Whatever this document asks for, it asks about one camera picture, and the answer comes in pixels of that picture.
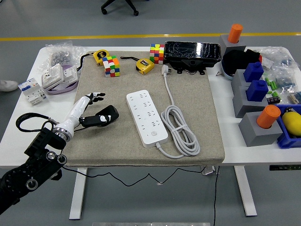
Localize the grey power strip cord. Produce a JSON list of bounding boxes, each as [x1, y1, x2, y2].
[[155, 65, 201, 159]]

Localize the blue storage bin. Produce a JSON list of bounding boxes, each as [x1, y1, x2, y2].
[[276, 104, 301, 149]]

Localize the orange cylinder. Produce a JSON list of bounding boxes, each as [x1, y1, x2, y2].
[[227, 23, 244, 44], [256, 105, 282, 129]]

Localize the grey block with hole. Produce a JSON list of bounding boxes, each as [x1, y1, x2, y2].
[[232, 86, 273, 118], [238, 112, 284, 148], [230, 69, 266, 89], [218, 34, 247, 56]]

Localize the black table control panel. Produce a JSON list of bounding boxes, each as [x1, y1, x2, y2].
[[269, 165, 301, 171]]

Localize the white table leg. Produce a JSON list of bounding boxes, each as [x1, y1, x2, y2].
[[69, 168, 89, 220], [234, 166, 257, 217]]

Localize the white wall socket panel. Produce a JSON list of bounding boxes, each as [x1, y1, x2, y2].
[[41, 63, 64, 89], [61, 65, 78, 85]]

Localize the thin black adapter cord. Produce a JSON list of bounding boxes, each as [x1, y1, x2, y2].
[[61, 164, 205, 187]]

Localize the white shoe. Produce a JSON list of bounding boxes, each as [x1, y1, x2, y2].
[[0, 80, 19, 92]]

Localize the blue plastic block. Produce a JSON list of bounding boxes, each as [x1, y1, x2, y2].
[[246, 80, 269, 102], [243, 61, 264, 83]]

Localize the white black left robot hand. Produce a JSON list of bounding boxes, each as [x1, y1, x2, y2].
[[60, 92, 111, 132]]

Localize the black hanging cable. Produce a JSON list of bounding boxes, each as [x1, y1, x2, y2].
[[213, 166, 218, 226]]

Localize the grey-brown mat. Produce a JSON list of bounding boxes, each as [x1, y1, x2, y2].
[[63, 50, 226, 167]]

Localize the white power strip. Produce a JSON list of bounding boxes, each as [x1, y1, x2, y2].
[[126, 89, 169, 149]]

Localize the yellow tape measure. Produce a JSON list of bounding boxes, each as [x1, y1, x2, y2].
[[79, 49, 109, 71], [120, 56, 155, 75]]

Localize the clear bag of parts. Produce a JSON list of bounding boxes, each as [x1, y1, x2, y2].
[[258, 46, 296, 71], [274, 65, 300, 95], [288, 91, 301, 104]]

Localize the white circuit breaker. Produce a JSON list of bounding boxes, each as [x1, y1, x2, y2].
[[18, 78, 49, 106]]

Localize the glossy black device box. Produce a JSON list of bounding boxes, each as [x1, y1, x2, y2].
[[163, 41, 222, 75]]

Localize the silver bracket under table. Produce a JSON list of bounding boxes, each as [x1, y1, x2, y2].
[[201, 166, 221, 176]]

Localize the black cloth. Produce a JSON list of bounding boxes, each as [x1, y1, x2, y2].
[[222, 48, 261, 75]]

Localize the black plug adapter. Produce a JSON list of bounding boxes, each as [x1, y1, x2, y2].
[[95, 105, 119, 127]]

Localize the yellow toy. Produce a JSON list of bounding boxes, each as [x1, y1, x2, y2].
[[281, 107, 301, 137]]

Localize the black electronic components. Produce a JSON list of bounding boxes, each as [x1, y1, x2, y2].
[[267, 92, 281, 105]]

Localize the clear bag of metal nuts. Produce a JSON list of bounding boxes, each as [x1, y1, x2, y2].
[[37, 40, 87, 71]]

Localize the colourful puzzle cube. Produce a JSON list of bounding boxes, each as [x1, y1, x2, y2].
[[150, 43, 165, 65], [102, 55, 121, 78]]

